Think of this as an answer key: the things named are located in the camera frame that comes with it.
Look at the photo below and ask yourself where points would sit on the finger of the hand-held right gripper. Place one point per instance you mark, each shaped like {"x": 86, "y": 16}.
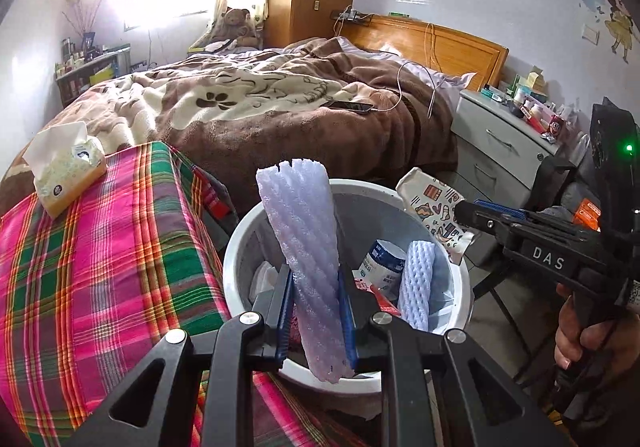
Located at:
{"x": 475, "y": 217}
{"x": 500, "y": 205}

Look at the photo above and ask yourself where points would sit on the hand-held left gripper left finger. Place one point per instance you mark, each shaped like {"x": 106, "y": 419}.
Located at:
{"x": 285, "y": 317}

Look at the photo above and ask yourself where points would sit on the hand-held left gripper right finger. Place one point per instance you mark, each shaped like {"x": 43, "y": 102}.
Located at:
{"x": 347, "y": 317}

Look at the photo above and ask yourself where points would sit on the purple foam fruit net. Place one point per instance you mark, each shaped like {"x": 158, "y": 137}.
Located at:
{"x": 305, "y": 252}

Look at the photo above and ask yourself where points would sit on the whitish foam fruit net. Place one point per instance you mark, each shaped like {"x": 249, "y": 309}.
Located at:
{"x": 417, "y": 282}

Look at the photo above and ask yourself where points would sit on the white trash bin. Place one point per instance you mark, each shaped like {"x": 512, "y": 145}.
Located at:
{"x": 240, "y": 252}

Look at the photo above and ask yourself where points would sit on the person's right hand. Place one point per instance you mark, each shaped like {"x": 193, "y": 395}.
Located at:
{"x": 567, "y": 327}

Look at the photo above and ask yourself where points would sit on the red wrapper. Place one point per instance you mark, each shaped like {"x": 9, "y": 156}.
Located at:
{"x": 385, "y": 302}

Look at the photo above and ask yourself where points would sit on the orange box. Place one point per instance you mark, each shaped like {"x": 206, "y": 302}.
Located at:
{"x": 585, "y": 214}

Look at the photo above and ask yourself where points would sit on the grey nightstand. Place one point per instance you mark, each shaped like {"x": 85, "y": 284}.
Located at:
{"x": 500, "y": 127}

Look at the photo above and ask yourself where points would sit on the red drink can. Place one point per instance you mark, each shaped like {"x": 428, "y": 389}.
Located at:
{"x": 556, "y": 125}

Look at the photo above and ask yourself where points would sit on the grey jacket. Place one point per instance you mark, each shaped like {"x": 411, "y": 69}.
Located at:
{"x": 580, "y": 147}

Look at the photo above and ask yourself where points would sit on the cluster of nightstand toiletries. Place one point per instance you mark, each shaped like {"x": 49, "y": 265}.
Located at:
{"x": 525, "y": 104}

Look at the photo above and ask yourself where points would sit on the lilac pillow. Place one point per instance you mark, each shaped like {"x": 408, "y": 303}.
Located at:
{"x": 450, "y": 82}

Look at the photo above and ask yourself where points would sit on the wooden headboard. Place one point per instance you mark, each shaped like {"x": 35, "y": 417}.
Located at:
{"x": 465, "y": 52}

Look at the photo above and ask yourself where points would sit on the plaid cloth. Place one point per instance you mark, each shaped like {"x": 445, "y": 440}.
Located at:
{"x": 125, "y": 277}

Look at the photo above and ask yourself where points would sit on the black smartphone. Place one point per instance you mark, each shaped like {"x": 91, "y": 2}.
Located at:
{"x": 347, "y": 106}

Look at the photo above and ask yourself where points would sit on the brown floral blanket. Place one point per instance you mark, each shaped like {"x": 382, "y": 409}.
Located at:
{"x": 275, "y": 127}

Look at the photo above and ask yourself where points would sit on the power strip shelf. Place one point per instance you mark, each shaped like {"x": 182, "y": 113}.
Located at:
{"x": 352, "y": 16}

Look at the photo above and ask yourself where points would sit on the yellow tissue box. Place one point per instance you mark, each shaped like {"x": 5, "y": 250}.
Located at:
{"x": 70, "y": 172}

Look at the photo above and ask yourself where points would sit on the brown teddy bear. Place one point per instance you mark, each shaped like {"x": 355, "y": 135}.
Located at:
{"x": 235, "y": 22}

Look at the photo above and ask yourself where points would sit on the low storage shelf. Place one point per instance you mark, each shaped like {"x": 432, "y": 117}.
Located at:
{"x": 95, "y": 72}

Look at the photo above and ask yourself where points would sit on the window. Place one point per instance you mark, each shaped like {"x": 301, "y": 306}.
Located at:
{"x": 165, "y": 14}

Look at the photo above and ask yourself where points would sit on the row of cosmetic bottles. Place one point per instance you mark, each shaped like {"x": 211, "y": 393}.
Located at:
{"x": 75, "y": 59}

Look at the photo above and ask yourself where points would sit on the vase with dry branches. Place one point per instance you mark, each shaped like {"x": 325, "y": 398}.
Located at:
{"x": 89, "y": 41}

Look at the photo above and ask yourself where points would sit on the white wall switch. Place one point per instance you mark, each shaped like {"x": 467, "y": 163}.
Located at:
{"x": 591, "y": 34}

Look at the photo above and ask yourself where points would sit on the cartoon girl wall sticker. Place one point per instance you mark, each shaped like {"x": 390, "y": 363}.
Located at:
{"x": 617, "y": 17}

